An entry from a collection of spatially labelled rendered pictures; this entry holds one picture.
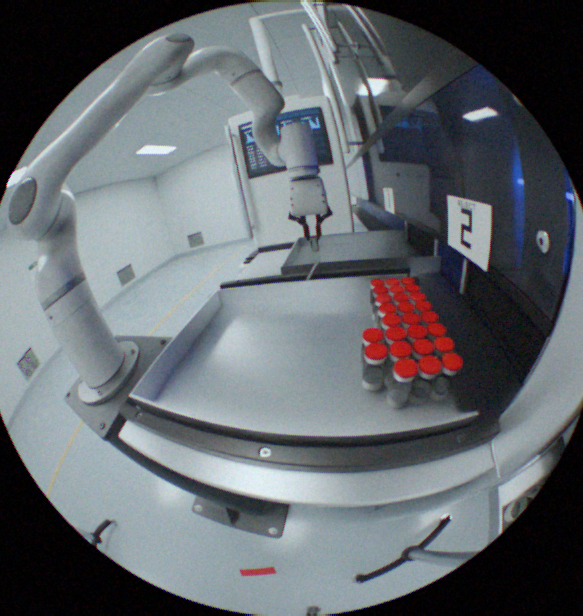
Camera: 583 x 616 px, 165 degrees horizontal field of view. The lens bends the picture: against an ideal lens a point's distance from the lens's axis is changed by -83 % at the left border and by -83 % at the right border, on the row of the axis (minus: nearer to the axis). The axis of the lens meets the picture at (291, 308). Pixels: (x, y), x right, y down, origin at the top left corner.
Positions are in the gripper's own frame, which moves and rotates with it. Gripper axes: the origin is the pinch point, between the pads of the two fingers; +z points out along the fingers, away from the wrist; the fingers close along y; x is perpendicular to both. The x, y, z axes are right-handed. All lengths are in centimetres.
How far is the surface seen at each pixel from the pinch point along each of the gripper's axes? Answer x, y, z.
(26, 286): 4, 501, -51
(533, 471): 62, -26, 6
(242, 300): 28.0, 11.3, 5.3
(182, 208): -496, 419, -46
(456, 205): 38.5, -20.2, -10.5
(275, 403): 48.7, 0.2, 5.9
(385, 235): -6.1, -21.9, 3.4
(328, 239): -6.0, -3.9, 3.9
